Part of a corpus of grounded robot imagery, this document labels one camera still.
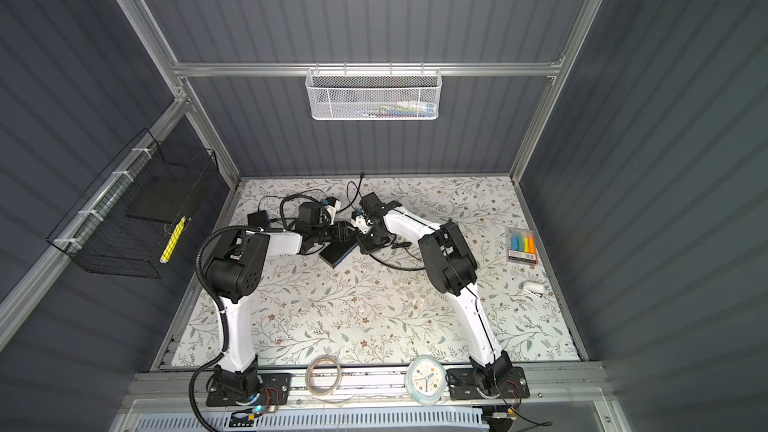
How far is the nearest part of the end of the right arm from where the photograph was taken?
775mm

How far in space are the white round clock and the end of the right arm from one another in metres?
0.33

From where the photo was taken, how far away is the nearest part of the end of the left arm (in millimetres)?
930
